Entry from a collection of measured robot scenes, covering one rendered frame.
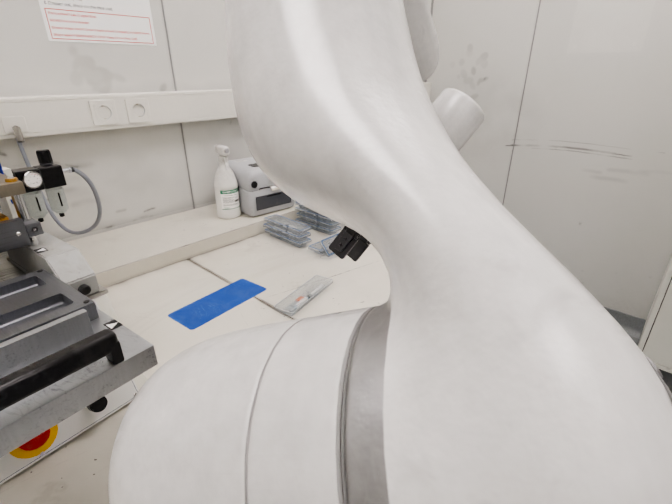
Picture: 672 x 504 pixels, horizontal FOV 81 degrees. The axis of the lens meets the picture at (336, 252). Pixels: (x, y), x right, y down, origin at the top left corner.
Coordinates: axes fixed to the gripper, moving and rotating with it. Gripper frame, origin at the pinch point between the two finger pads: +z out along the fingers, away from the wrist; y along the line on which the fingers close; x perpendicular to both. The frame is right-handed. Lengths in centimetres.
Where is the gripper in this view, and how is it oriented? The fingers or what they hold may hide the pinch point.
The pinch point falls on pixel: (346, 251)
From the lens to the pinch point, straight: 69.0
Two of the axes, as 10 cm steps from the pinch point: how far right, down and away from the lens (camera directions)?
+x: -7.3, -6.3, 2.6
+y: 2.8, 0.7, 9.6
